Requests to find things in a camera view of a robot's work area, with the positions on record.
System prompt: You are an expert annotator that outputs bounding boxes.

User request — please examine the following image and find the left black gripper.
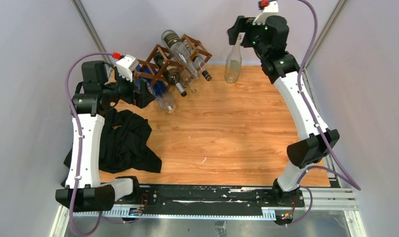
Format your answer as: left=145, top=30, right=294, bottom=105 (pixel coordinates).
left=102, top=67, right=155, bottom=108

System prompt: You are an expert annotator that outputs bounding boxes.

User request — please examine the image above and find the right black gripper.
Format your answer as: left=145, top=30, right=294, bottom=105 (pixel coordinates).
left=226, top=16, right=268, bottom=59

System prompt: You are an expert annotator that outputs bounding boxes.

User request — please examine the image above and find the clear bottle dark label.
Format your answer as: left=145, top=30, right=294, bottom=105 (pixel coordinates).
left=161, top=30, right=199, bottom=79
left=224, top=34, right=242, bottom=84

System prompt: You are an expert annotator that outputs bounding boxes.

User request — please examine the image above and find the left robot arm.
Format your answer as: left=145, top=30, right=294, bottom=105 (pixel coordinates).
left=55, top=60, right=162, bottom=212

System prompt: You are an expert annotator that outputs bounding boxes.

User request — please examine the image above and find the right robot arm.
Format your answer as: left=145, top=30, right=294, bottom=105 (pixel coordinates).
left=227, top=15, right=339, bottom=206

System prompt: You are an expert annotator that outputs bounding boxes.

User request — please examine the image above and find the blue glass bottle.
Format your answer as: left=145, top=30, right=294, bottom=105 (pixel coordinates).
left=141, top=77, right=175, bottom=113

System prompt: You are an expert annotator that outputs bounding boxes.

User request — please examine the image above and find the dark green wine bottle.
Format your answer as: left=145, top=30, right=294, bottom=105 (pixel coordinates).
left=153, top=52, right=187, bottom=97

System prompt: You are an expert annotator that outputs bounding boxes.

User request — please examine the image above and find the brown wooden wine rack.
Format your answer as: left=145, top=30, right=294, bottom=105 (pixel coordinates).
left=133, top=34, right=212, bottom=83

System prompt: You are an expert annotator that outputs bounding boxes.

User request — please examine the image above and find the clear bottle middle lower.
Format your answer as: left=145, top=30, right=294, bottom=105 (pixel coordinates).
left=181, top=69, right=197, bottom=94

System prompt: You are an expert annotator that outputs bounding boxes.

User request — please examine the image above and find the clear bottle black cap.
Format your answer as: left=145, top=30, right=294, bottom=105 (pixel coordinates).
left=184, top=41, right=212, bottom=81

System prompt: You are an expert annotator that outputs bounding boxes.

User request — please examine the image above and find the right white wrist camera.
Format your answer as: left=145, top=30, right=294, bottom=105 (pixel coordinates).
left=252, top=0, right=279, bottom=25

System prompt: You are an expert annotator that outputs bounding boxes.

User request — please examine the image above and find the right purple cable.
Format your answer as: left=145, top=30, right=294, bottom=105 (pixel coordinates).
left=296, top=0, right=362, bottom=228

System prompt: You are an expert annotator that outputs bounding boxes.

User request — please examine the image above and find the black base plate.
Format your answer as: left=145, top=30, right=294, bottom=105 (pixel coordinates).
left=116, top=184, right=304, bottom=218

